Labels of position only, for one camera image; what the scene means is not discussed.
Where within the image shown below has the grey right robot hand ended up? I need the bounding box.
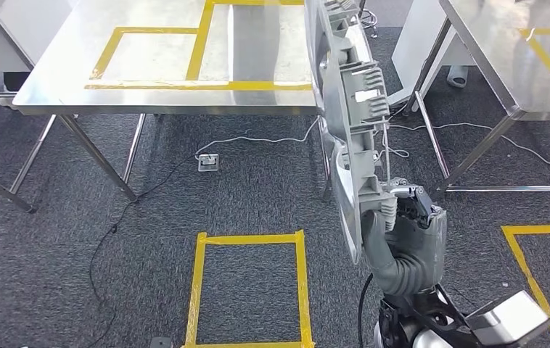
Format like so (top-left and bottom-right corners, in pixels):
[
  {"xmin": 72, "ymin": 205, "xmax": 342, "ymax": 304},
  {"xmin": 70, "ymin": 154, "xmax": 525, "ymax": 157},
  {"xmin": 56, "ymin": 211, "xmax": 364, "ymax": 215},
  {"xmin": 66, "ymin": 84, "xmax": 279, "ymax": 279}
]
[{"xmin": 361, "ymin": 184, "xmax": 448, "ymax": 297}]

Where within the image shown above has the black floor cable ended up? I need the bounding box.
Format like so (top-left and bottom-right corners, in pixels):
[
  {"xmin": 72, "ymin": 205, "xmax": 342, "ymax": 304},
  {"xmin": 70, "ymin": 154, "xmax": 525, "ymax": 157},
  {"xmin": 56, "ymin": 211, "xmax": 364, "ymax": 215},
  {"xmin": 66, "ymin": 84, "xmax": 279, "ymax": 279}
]
[{"xmin": 87, "ymin": 156, "xmax": 200, "ymax": 348}]

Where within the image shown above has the grey plastic wheel cover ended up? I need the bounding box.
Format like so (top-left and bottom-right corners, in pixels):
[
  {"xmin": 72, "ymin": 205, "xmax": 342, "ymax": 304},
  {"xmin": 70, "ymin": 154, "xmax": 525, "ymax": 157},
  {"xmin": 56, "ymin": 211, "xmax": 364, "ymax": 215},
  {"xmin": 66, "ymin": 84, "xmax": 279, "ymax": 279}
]
[{"xmin": 303, "ymin": 0, "xmax": 398, "ymax": 265}]

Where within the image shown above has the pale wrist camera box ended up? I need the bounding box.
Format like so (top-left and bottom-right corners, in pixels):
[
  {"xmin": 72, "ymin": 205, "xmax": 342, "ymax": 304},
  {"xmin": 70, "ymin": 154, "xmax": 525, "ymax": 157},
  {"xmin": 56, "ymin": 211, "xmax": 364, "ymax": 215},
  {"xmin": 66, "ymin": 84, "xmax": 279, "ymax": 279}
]
[{"xmin": 467, "ymin": 290, "xmax": 550, "ymax": 348}]

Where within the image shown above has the silver floor socket box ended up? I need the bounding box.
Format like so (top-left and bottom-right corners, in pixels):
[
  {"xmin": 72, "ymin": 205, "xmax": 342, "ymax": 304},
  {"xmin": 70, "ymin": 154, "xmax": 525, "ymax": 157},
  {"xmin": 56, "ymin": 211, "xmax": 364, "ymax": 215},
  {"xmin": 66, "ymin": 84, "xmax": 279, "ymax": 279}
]
[{"xmin": 197, "ymin": 153, "xmax": 220, "ymax": 173}]

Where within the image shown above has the white floor cable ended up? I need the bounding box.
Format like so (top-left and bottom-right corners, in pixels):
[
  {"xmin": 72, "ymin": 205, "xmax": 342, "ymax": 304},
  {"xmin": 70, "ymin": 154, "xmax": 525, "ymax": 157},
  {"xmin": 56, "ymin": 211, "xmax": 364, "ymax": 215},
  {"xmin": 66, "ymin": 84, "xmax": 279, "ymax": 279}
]
[
  {"xmin": 195, "ymin": 117, "xmax": 321, "ymax": 157},
  {"xmin": 386, "ymin": 120, "xmax": 550, "ymax": 172}
]

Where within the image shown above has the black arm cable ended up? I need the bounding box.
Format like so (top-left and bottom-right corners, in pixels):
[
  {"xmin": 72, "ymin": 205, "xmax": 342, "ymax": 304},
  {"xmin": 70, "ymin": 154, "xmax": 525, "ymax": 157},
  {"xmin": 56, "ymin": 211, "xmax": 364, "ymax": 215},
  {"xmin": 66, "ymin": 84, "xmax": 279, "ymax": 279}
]
[{"xmin": 357, "ymin": 273, "xmax": 374, "ymax": 348}]

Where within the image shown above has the pale grey shoe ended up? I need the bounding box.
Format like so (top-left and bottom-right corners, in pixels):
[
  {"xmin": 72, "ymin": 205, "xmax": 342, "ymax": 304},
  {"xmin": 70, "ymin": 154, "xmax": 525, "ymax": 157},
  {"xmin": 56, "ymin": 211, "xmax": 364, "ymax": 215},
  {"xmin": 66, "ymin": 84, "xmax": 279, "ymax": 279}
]
[{"xmin": 448, "ymin": 65, "xmax": 469, "ymax": 89}]

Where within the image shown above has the white desk cabinet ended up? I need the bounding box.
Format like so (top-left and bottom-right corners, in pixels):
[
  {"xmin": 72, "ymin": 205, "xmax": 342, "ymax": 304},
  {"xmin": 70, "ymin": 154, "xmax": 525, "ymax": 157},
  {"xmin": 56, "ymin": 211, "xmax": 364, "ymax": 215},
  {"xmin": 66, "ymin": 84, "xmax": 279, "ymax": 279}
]
[
  {"xmin": 0, "ymin": 0, "xmax": 79, "ymax": 73},
  {"xmin": 390, "ymin": 0, "xmax": 478, "ymax": 112}
]

